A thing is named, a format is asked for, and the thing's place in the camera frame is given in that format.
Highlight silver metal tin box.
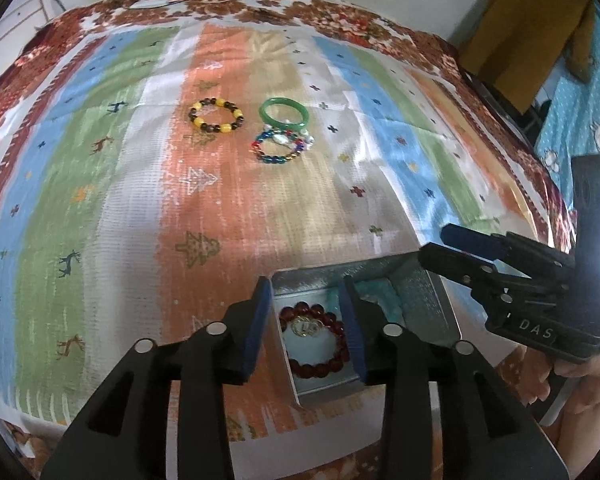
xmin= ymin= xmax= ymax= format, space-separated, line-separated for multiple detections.
xmin=266 ymin=252 xmax=460 ymax=408

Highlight light blue bead bracelet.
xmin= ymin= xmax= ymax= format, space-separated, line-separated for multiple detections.
xmin=354 ymin=278 xmax=406 ymax=326

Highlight red bead bracelet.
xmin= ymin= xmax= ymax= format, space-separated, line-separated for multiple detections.
xmin=278 ymin=301 xmax=352 ymax=380

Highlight gold wire rings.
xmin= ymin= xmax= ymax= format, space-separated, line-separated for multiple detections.
xmin=291 ymin=315 xmax=320 ymax=340

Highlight white pearl shell bracelet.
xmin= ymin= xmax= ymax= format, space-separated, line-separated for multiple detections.
xmin=262 ymin=118 xmax=314 ymax=153

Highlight green jade bangle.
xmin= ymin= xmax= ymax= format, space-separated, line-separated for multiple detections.
xmin=259 ymin=96 xmax=310 ymax=131

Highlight multicolour glass bead bracelet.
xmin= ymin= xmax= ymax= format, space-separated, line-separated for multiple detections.
xmin=250 ymin=128 xmax=307 ymax=165

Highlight yellow brown bead bracelet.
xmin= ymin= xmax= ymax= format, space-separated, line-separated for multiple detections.
xmin=187 ymin=96 xmax=246 ymax=135

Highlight person's right hand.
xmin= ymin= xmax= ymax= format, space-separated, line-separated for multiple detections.
xmin=517 ymin=348 xmax=600 ymax=479

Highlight blue patterned cloth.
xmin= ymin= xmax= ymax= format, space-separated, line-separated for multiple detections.
xmin=534 ymin=6 xmax=600 ymax=209

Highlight yellow hanging cloth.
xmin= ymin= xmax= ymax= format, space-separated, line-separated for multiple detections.
xmin=458 ymin=0 xmax=595 ymax=114

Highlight striped colourful mat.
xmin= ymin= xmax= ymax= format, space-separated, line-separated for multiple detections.
xmin=0 ymin=22 xmax=556 ymax=461

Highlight floral brown bedsheet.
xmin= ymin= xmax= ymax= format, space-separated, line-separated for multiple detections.
xmin=0 ymin=0 xmax=581 ymax=480

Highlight white wooden headboard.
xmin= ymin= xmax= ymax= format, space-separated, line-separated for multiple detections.
xmin=0 ymin=0 xmax=57 ymax=60

